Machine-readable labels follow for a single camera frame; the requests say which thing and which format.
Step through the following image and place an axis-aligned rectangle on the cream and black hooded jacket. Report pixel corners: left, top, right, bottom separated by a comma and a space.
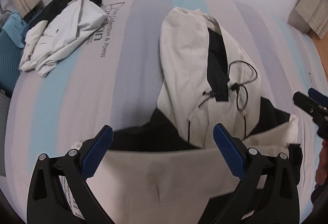
58, 5, 298, 223

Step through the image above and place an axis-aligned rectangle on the white and black clothes pile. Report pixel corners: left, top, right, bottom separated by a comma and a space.
19, 0, 106, 77

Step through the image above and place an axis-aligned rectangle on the person's right hand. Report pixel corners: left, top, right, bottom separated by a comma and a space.
315, 140, 328, 186

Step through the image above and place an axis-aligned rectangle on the beige curtain right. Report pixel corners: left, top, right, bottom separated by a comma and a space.
296, 0, 328, 39

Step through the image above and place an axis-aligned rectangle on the striped bed sheet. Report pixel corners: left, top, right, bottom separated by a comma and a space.
5, 0, 327, 223

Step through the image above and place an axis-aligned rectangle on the teal ribbed suitcase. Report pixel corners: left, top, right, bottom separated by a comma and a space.
0, 30, 22, 94

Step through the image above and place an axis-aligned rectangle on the light blue garment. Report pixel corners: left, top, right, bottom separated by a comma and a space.
1, 10, 27, 49

